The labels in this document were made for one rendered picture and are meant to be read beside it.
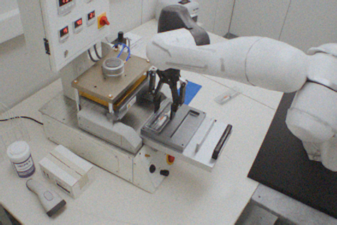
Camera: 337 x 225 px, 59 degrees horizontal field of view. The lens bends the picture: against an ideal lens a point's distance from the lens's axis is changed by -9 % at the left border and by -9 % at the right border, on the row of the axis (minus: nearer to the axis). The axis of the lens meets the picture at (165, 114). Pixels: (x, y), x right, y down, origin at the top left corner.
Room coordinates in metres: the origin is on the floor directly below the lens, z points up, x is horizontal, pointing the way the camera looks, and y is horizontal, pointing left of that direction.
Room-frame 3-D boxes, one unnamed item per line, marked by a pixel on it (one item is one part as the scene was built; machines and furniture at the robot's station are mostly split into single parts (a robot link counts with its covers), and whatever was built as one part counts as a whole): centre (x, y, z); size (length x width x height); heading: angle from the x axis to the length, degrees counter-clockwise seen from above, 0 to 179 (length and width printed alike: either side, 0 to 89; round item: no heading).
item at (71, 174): (0.71, 0.35, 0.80); 0.19 x 0.13 x 0.09; 58
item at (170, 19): (0.82, -0.03, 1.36); 0.18 x 0.10 x 0.13; 37
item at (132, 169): (0.96, 0.19, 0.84); 0.53 x 0.37 x 0.17; 66
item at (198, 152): (0.82, -0.08, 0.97); 0.30 x 0.22 x 0.08; 66
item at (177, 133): (0.84, -0.04, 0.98); 0.20 x 0.17 x 0.03; 156
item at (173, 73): (0.86, 0.00, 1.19); 0.08 x 0.08 x 0.09
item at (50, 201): (0.59, 0.42, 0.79); 0.20 x 0.08 x 0.08; 58
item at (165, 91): (1.04, 0.08, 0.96); 0.26 x 0.05 x 0.07; 66
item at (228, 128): (0.76, -0.21, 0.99); 0.15 x 0.02 x 0.04; 156
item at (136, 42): (1.58, 0.27, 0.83); 0.23 x 0.12 x 0.07; 152
